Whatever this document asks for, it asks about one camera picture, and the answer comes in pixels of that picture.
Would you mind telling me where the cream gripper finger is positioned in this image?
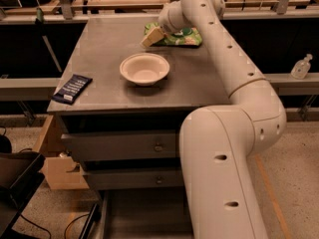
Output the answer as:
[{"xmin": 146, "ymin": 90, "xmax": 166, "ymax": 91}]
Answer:
[{"xmin": 141, "ymin": 27, "xmax": 164, "ymax": 48}]

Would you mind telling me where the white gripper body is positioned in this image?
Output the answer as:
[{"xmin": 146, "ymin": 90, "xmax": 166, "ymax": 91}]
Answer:
[{"xmin": 159, "ymin": 1, "xmax": 186, "ymax": 33}]

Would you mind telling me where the green rice chip bag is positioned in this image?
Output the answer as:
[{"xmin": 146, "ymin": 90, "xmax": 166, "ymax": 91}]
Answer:
[{"xmin": 144, "ymin": 22, "xmax": 202, "ymax": 47}]

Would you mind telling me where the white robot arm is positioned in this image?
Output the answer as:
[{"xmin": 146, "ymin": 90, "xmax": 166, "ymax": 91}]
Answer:
[{"xmin": 159, "ymin": 0, "xmax": 286, "ymax": 239}]

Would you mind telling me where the grey drawer cabinet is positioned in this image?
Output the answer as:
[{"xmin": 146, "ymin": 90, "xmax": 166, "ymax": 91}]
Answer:
[{"xmin": 46, "ymin": 15, "xmax": 233, "ymax": 239}]

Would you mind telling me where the grey top drawer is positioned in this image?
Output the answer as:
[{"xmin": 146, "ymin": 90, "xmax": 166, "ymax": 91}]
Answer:
[{"xmin": 61, "ymin": 130, "xmax": 177, "ymax": 162}]

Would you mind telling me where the grey drawer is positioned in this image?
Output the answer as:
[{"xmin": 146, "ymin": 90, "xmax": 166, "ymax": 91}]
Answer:
[
  {"xmin": 89, "ymin": 187, "xmax": 193, "ymax": 239},
  {"xmin": 83, "ymin": 167, "xmax": 183, "ymax": 190},
  {"xmin": 61, "ymin": 130, "xmax": 177, "ymax": 162}
]

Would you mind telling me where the grey middle drawer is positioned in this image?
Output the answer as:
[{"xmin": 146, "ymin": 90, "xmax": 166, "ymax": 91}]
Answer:
[{"xmin": 83, "ymin": 167, "xmax": 183, "ymax": 190}]

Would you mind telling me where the grey bottom drawer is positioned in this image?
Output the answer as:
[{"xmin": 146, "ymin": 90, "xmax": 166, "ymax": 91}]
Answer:
[{"xmin": 89, "ymin": 187, "xmax": 193, "ymax": 239}]

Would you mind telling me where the white paper bowl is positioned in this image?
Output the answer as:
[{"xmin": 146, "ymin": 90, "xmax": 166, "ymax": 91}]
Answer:
[{"xmin": 120, "ymin": 53, "xmax": 170, "ymax": 86}]

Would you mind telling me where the dark blue snack bar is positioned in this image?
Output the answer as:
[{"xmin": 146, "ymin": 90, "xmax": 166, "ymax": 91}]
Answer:
[{"xmin": 52, "ymin": 75, "xmax": 93, "ymax": 105}]

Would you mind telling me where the clear sanitizer pump bottle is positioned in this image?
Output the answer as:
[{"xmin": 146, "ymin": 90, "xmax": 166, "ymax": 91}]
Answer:
[{"xmin": 291, "ymin": 54, "xmax": 313, "ymax": 80}]

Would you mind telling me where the light wooden box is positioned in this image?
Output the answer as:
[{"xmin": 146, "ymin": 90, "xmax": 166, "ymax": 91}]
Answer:
[{"xmin": 33, "ymin": 116, "xmax": 89, "ymax": 190}]

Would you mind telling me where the black chair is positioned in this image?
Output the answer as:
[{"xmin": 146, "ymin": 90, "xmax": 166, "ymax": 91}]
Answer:
[{"xmin": 0, "ymin": 135, "xmax": 45, "ymax": 239}]

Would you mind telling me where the black floor cable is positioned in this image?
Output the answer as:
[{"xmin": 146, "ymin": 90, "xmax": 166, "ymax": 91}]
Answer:
[{"xmin": 20, "ymin": 212, "xmax": 92, "ymax": 239}]

